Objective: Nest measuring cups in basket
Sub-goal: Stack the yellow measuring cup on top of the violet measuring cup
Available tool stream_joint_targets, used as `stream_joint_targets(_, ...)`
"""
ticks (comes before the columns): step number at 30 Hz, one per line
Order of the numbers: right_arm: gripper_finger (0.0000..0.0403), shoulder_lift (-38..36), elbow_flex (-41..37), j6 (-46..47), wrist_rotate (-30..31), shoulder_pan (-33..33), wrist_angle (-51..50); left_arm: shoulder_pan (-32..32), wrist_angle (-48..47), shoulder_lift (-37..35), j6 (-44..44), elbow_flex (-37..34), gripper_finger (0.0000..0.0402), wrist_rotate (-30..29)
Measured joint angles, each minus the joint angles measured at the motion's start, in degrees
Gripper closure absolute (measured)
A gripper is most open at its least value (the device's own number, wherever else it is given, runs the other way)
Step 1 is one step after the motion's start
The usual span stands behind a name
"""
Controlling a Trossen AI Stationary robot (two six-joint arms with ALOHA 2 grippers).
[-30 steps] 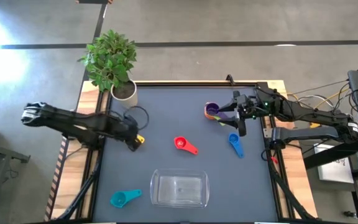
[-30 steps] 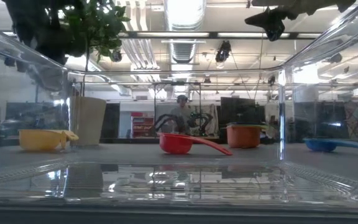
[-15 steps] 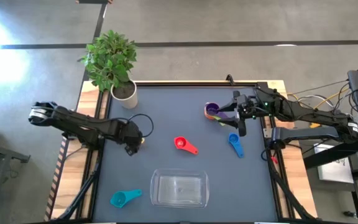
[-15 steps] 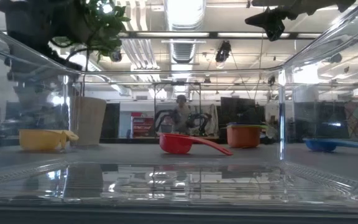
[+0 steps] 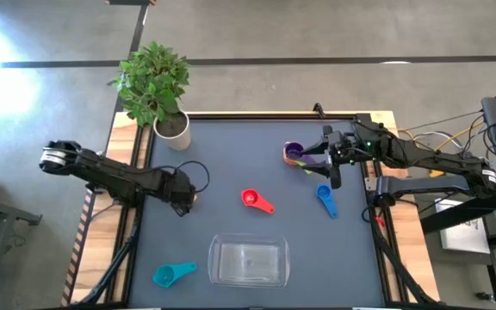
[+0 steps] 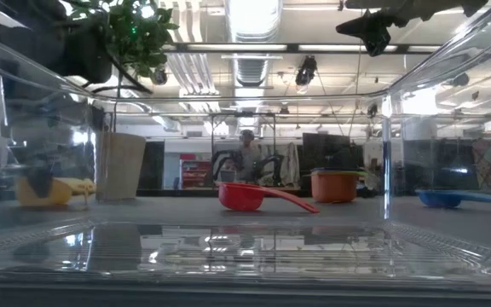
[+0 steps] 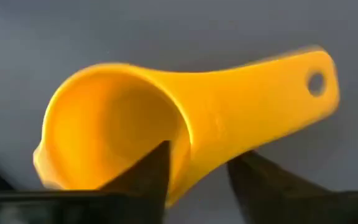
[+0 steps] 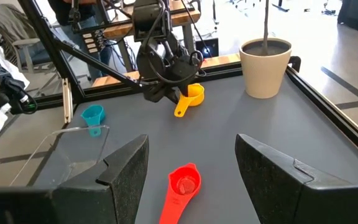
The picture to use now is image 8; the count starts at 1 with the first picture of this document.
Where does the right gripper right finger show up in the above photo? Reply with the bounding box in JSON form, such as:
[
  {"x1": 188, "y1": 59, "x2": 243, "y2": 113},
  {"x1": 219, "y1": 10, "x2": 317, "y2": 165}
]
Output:
[{"x1": 234, "y1": 133, "x2": 358, "y2": 224}]

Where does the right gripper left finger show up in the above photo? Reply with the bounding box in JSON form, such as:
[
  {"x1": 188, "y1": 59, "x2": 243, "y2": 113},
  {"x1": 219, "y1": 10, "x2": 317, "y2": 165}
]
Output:
[{"x1": 0, "y1": 134, "x2": 150, "y2": 224}]

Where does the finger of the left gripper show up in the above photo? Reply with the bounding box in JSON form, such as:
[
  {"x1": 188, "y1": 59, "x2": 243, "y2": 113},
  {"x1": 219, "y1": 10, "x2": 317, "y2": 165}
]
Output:
[
  {"x1": 144, "y1": 83, "x2": 180, "y2": 104},
  {"x1": 178, "y1": 77, "x2": 197, "y2": 96}
]

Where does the yellow measuring cup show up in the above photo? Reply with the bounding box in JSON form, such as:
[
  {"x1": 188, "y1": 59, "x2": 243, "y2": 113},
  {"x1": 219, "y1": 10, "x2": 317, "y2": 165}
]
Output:
[{"x1": 173, "y1": 83, "x2": 206, "y2": 119}]

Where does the red measuring cup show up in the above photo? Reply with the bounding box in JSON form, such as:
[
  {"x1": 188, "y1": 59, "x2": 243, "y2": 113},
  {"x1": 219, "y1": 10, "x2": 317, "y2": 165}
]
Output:
[{"x1": 158, "y1": 162, "x2": 203, "y2": 224}]

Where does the small teal measuring cup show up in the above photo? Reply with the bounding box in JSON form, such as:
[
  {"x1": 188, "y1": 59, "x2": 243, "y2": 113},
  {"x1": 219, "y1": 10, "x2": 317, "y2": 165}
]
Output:
[{"x1": 80, "y1": 104, "x2": 106, "y2": 138}]

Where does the clear plastic basket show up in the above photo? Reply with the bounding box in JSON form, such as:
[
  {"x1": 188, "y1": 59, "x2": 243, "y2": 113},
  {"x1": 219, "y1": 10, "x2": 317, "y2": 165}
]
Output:
[{"x1": 9, "y1": 124, "x2": 111, "y2": 189}]

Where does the black box blue light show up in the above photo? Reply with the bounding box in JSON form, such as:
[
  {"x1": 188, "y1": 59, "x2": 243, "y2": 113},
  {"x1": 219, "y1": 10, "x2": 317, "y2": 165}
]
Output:
[{"x1": 196, "y1": 37, "x2": 219, "y2": 58}]

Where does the wooden workbench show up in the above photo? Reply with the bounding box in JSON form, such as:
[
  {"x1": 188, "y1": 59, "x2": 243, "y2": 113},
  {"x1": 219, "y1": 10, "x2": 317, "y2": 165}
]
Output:
[{"x1": 103, "y1": 0, "x2": 202, "y2": 40}]

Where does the beige plant pot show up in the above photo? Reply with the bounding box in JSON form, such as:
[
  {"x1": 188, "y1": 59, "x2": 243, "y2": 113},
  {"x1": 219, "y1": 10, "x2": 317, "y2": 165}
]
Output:
[{"x1": 239, "y1": 37, "x2": 293, "y2": 100}]

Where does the person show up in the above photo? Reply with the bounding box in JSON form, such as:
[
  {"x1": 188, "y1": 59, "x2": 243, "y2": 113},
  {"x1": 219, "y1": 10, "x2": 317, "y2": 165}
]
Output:
[{"x1": 47, "y1": 0, "x2": 114, "y2": 82}]

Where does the white power strip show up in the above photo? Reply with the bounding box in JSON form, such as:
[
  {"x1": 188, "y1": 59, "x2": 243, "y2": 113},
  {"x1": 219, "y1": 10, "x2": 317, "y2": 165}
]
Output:
[{"x1": 62, "y1": 77, "x2": 74, "y2": 124}]

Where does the grey chair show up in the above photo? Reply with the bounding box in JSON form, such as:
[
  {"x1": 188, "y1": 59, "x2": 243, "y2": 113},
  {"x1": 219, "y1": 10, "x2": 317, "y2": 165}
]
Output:
[{"x1": 11, "y1": 37, "x2": 43, "y2": 74}]

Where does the black cabinet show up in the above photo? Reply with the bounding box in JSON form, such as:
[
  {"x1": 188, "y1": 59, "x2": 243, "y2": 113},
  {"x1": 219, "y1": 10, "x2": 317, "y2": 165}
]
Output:
[{"x1": 336, "y1": 0, "x2": 358, "y2": 32}]

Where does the black switch panel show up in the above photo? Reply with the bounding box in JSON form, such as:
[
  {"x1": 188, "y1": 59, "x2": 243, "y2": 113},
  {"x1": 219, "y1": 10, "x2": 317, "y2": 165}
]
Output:
[{"x1": 81, "y1": 29, "x2": 105, "y2": 54}]

